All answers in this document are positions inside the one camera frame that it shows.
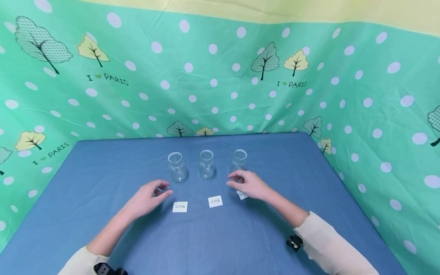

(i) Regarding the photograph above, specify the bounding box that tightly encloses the clear glass bottle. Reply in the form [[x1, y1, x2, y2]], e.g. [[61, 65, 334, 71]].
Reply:
[[198, 149, 217, 180], [167, 152, 189, 183], [229, 149, 248, 175]]

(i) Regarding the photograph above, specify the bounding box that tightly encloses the person's left hand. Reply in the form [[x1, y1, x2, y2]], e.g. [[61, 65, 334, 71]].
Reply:
[[124, 180, 174, 223]]

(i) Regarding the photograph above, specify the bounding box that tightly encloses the person's right forearm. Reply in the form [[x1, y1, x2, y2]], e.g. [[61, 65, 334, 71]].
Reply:
[[271, 191, 379, 275]]

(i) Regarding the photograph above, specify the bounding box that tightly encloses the person's right hand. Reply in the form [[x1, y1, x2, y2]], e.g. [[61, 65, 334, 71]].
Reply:
[[226, 170, 276, 201]]

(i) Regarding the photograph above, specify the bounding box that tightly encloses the black wrist band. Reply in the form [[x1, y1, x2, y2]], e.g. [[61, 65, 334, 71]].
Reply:
[[94, 262, 129, 275], [286, 234, 304, 253]]

